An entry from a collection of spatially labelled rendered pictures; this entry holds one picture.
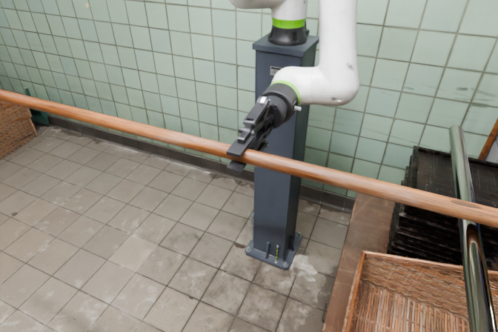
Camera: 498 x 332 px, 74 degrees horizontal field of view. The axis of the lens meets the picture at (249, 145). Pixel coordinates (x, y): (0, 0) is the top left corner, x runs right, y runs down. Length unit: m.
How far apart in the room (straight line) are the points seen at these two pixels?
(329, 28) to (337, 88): 0.15
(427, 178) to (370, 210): 0.37
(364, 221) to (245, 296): 0.76
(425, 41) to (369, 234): 0.92
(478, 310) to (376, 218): 0.96
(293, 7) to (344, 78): 0.47
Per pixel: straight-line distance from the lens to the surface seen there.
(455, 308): 1.27
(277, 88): 0.83
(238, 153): 0.64
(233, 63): 2.05
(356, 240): 1.37
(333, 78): 0.87
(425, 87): 1.86
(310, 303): 1.87
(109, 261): 2.13
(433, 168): 1.27
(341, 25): 0.88
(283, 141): 1.44
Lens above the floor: 1.59
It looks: 34 degrees down
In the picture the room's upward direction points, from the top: straight up
